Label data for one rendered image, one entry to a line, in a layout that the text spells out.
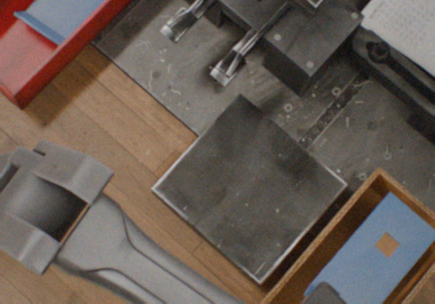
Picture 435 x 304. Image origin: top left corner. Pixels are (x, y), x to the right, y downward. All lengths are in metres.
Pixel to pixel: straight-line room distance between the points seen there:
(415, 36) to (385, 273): 0.30
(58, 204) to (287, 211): 0.40
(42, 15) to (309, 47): 0.33
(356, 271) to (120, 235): 0.38
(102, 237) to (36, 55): 0.49
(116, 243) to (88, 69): 0.48
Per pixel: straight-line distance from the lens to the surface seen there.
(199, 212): 1.02
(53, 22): 1.11
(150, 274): 0.65
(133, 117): 1.07
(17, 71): 1.10
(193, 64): 1.09
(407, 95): 1.04
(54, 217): 0.70
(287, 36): 1.02
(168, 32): 1.02
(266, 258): 1.02
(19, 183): 0.71
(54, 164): 0.68
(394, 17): 1.09
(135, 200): 1.05
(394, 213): 0.98
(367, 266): 0.97
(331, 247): 1.05
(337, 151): 1.08
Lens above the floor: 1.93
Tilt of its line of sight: 75 degrees down
